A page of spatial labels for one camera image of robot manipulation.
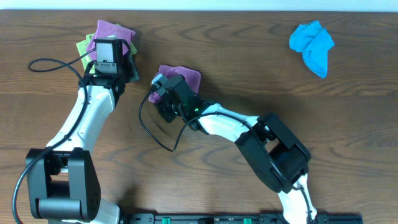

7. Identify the purple microfiber cloth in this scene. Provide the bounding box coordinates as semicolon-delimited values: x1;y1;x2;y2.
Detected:
153;65;203;108

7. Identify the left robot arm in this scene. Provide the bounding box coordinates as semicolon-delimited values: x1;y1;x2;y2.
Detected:
17;37;139;223

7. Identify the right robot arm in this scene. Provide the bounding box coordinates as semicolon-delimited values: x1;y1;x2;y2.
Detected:
150;74;317;223

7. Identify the folded green cloth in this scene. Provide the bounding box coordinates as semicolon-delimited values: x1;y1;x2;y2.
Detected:
76;34;137;69

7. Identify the folded purple cloth on stack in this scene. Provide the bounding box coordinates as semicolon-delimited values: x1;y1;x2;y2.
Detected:
86;20;137;55

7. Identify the crumpled blue cloth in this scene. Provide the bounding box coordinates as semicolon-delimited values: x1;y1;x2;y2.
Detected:
289;21;335;78

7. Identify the left black camera cable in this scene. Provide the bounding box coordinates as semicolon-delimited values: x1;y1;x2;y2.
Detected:
11;46;100;224

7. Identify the black camera cable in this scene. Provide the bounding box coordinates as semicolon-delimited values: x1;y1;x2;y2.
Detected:
138;90;315;224
11;46;100;224

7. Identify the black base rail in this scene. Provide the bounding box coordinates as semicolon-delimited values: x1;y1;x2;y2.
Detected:
119;213;363;224

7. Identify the right black camera cable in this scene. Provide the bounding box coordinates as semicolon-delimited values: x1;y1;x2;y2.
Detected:
138;90;315;224

